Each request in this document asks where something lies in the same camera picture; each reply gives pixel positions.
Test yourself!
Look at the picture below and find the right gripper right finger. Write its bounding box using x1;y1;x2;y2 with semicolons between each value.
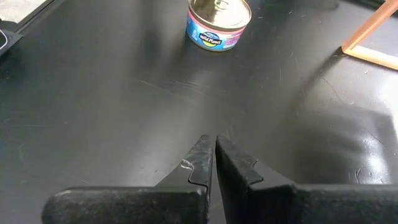
215;134;398;224

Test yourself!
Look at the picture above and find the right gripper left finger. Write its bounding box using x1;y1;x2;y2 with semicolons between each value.
41;134;214;224

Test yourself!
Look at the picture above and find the blue pink label salmon can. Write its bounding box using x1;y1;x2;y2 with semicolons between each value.
185;0;252;52

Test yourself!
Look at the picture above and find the wooden slatted shelf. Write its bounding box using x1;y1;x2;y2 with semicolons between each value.
341;0;398;71

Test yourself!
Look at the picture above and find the black table edge rail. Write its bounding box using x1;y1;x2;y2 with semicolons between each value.
0;0;67;58

